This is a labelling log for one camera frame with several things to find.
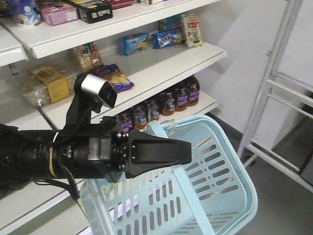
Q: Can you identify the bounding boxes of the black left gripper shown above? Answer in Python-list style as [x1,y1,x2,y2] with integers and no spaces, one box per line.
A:
[72,116,192,183]

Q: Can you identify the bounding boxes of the light blue plastic basket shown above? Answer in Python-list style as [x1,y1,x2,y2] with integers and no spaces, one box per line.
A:
[80,115,258,235]

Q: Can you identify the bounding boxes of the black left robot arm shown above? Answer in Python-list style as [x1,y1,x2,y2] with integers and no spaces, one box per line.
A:
[0,117,192,200]

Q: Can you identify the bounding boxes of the blue snack bag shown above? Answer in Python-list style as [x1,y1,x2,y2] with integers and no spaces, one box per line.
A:
[90,64,134,93]

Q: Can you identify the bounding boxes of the white metal store shelving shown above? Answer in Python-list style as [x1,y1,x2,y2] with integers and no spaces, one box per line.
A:
[0,0,227,235]

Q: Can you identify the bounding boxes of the yellow labelled cookie box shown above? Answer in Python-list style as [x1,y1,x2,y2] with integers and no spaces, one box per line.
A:
[19,64,77,106]

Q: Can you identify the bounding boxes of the black box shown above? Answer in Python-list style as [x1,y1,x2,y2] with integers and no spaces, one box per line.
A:
[75,0,113,24]

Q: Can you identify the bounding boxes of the pink box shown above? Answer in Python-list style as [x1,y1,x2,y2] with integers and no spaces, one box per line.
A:
[40,2,78,26]

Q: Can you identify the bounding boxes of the blue oreo cup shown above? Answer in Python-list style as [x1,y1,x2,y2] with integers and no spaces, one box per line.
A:
[8,0,42,27]

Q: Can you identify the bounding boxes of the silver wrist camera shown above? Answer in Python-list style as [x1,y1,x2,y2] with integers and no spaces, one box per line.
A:
[74,73,117,108]

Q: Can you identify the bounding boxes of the white metal rack frame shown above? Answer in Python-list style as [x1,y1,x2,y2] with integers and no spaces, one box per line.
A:
[238,0,313,190]

